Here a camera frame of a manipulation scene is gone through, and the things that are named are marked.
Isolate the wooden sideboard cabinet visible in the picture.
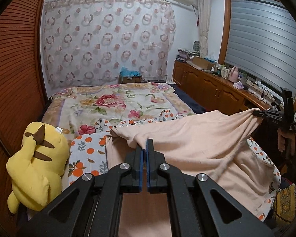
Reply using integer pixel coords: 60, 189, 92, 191
173, 60, 287, 115

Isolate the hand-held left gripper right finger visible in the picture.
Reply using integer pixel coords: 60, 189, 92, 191
145, 139, 274, 237

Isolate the dark blue bedsheet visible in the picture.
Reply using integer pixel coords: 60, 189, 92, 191
173, 84, 208, 115

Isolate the yellow embroidered cushion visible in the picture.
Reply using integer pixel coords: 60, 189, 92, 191
274, 183, 296, 225

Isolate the open cardboard box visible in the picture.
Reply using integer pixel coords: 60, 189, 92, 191
192, 56, 215, 70

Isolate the white window curtain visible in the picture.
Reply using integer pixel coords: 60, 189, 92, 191
197, 0, 211, 57

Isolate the small cardboard box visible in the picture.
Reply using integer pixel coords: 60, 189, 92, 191
121, 75, 142, 84

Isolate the stack of folded clothes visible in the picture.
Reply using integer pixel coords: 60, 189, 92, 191
176, 48, 199, 62

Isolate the blue plastic bag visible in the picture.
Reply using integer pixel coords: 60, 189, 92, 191
120, 67, 141, 77

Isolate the yellow plush toy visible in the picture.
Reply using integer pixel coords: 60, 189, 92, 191
6, 121, 69, 214

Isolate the grey window blind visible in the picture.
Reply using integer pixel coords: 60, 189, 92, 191
223, 0, 296, 87

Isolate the orange fruit print sheet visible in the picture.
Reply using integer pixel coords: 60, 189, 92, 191
68, 109, 282, 221

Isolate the floral blanket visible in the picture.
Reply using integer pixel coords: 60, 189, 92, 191
42, 83, 198, 139

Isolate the person's right hand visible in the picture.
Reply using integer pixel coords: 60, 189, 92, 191
277, 128, 296, 153

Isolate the pink bottle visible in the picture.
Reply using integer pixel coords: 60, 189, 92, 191
228, 65, 238, 82

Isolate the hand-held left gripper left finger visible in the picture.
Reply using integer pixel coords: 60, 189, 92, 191
17, 146, 145, 237

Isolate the circle patterned curtain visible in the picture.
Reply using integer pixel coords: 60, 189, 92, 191
43, 0, 176, 89

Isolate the group of cosmetic bottles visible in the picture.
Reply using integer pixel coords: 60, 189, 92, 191
211, 64, 231, 79

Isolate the wooden louvered wardrobe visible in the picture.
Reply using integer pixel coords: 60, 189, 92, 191
0, 0, 52, 237

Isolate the pink printed T-shirt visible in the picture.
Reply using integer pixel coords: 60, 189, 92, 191
106, 108, 274, 237

